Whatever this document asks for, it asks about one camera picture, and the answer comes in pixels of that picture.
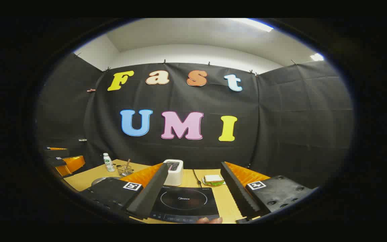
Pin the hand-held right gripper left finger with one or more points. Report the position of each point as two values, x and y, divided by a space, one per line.
153 191

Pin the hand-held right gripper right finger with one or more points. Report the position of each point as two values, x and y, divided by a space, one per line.
235 191

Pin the white toaster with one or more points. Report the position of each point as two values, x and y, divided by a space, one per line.
174 176

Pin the black induction cooktop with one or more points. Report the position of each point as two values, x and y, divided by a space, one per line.
183 201

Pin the wooden stick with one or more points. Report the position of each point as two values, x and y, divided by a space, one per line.
128 163

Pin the white bottle with green label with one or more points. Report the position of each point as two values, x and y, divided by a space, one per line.
109 164

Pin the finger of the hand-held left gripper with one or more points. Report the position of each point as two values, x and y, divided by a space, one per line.
56 153
56 162

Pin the small white plate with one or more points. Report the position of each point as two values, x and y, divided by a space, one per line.
204 183

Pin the stainless steel pot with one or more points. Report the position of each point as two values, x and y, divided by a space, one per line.
99 180

